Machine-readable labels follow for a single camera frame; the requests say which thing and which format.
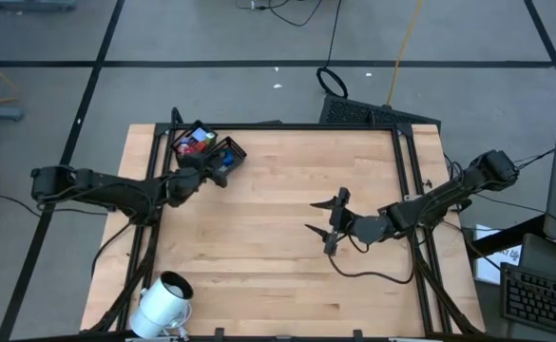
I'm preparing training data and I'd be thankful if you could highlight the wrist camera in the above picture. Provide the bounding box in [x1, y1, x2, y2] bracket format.
[166, 169, 199, 209]
[353, 216, 389, 246]

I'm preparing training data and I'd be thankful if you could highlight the yellow hanging cable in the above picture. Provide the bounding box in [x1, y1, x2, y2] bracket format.
[385, 0, 424, 107]

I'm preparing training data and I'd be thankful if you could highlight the white paper sheet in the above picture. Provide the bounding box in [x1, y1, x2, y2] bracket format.
[474, 222, 524, 286]

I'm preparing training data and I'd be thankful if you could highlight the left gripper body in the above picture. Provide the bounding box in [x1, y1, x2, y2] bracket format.
[178, 152, 229, 188]

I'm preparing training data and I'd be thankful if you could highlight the black floor cable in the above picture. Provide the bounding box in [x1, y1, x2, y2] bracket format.
[234, 0, 324, 28]

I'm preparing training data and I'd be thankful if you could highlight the black aluminium table frame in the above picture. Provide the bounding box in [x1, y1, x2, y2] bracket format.
[86, 107, 486, 342]

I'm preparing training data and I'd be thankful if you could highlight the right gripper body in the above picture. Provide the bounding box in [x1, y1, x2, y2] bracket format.
[322, 186, 355, 257]

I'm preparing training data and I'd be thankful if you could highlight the black perforated computer case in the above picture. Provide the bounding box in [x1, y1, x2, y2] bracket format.
[318, 93, 443, 129]

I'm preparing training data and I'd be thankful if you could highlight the white spot lamp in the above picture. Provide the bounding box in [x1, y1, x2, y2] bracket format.
[127, 271, 195, 341]

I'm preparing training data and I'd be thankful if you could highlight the black cable with coil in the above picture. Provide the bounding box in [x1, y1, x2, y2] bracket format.
[316, 0, 350, 100]

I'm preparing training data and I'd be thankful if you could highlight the black keyboard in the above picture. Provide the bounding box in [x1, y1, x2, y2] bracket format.
[499, 262, 556, 339]

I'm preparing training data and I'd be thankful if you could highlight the black mesh plastic basket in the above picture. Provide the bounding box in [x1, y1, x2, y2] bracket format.
[170, 120, 220, 161]
[208, 136, 249, 173]

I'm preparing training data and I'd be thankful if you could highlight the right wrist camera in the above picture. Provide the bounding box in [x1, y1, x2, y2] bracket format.
[353, 216, 389, 246]

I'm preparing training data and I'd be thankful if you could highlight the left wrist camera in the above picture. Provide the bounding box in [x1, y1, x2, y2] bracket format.
[166, 169, 199, 209]

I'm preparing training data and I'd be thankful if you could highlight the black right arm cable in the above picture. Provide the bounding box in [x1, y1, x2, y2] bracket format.
[327, 235, 417, 285]

